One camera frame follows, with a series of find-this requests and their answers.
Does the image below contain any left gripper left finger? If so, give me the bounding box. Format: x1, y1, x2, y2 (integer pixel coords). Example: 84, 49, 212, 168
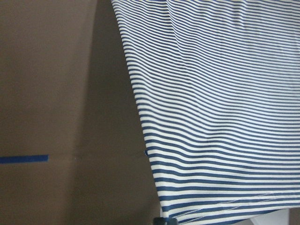
153, 217, 165, 225

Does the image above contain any navy white striped polo shirt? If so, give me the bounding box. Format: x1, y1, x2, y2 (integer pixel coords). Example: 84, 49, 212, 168
112, 0, 300, 225

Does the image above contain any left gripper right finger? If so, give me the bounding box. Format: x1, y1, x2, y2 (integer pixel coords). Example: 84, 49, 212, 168
166, 218, 177, 225

